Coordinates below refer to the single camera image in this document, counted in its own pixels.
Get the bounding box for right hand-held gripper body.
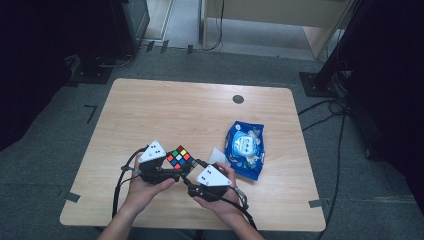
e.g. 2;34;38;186
187;164;232;203

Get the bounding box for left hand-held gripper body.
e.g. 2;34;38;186
137;139;168;185

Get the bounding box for multicoloured puzzle cube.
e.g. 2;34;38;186
165;145;198;176

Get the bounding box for white wet wipe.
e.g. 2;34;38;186
208;147;231;167

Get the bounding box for blue snack bag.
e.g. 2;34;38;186
224;120;266;182

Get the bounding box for person's right hand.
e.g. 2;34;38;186
193;162;247;218

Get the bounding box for person's left hand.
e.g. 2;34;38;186
124;154;178;214

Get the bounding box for person's legs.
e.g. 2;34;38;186
128;228;236;240

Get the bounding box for black flat stand base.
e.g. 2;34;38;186
68;54;113;85

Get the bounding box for dark cabinet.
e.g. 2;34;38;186
109;0;151;58

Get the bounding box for black metal stand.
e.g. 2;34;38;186
298;0;368;98

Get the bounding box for dark curtain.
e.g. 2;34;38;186
346;0;424;214
0;0;114;152

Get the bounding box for light wooden cabinet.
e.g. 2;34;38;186
201;0;354;61

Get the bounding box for right hand-held gripper black cable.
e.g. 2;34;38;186
218;186;258;232

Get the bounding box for hand-held gripper black cable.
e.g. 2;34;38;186
218;186;258;232
111;145;149;219

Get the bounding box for left hand-held gripper black cable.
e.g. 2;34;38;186
111;145;149;219

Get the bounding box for long black floor cable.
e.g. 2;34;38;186
314;109;348;240

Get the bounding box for thin black hanging cable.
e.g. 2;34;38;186
203;0;225;53

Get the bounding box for black looped floor cables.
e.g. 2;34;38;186
297;98;349;133

